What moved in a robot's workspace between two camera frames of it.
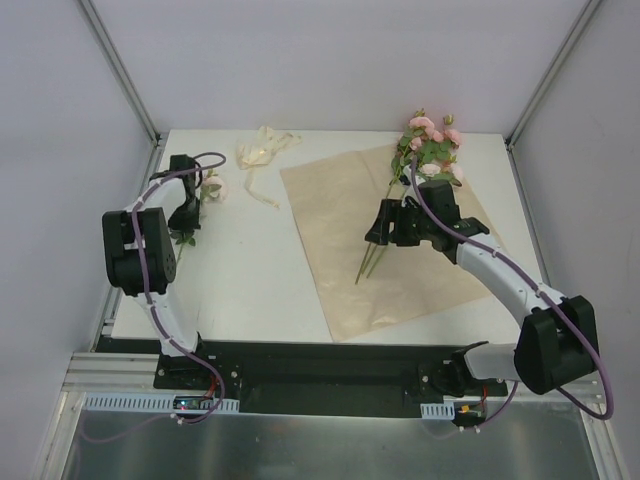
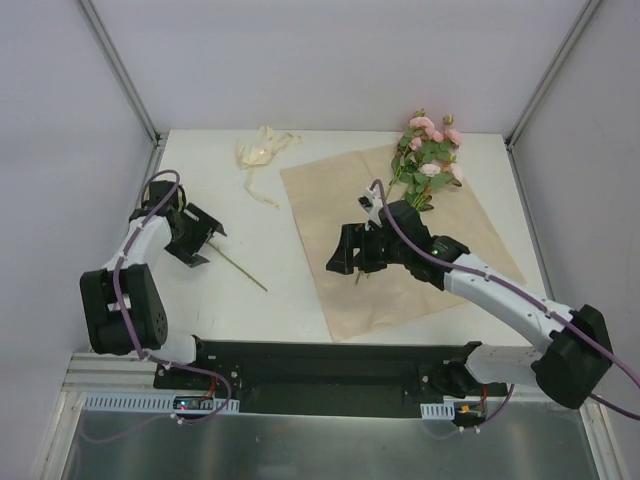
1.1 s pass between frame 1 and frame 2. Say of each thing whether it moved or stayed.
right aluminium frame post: stayed
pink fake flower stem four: moved
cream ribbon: stayed
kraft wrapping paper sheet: stayed
